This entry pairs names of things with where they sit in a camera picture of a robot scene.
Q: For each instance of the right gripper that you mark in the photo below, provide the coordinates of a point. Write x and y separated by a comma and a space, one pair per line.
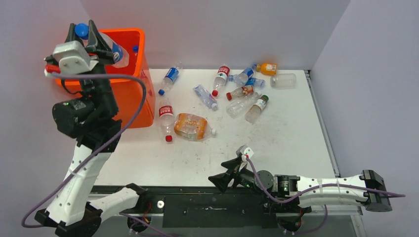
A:
221, 180

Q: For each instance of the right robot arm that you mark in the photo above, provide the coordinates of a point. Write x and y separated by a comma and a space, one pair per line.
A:
291, 192

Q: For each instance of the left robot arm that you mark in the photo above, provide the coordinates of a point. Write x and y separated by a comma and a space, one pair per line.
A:
90, 120

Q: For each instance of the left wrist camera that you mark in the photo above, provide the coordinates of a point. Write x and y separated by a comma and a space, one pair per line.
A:
72, 59

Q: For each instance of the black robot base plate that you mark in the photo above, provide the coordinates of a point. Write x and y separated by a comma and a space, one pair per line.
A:
207, 207

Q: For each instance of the blue label bottle near bin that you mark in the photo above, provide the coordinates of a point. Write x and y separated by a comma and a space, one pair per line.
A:
170, 78

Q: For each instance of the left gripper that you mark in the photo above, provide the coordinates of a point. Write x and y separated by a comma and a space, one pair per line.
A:
96, 42

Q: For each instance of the light blue crushed bottle back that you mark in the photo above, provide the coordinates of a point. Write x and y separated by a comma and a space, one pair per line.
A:
258, 83

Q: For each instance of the large crushed orange tea bottle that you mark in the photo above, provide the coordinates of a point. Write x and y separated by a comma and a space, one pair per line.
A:
193, 127

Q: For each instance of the blue label bottle at back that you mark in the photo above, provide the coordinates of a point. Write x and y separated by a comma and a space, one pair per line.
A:
242, 78

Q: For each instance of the brown label red cap bottle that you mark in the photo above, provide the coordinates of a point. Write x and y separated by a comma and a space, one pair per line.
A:
240, 92

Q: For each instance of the clear bottle red label red cap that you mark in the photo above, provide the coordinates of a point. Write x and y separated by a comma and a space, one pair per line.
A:
166, 119

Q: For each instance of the clear crushed bottle centre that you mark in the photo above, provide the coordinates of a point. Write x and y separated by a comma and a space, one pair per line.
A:
241, 105

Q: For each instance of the pepsi bottle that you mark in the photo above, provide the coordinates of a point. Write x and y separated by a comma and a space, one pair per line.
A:
121, 56

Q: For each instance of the green cap tea bottle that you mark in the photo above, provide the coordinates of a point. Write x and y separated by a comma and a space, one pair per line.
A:
256, 109

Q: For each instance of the orange juice bottle at back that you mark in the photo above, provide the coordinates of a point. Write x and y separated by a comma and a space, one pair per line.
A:
269, 69

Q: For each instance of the red white label bottle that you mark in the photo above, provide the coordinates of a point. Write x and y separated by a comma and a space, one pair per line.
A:
220, 80

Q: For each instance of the orange plastic bin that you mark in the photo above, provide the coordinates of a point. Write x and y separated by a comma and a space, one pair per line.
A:
128, 93

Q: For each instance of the clear wide plastic jar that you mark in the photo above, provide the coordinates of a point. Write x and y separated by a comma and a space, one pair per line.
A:
283, 81

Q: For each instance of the crushed clear water bottle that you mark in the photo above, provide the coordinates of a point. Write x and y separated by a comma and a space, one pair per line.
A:
206, 97

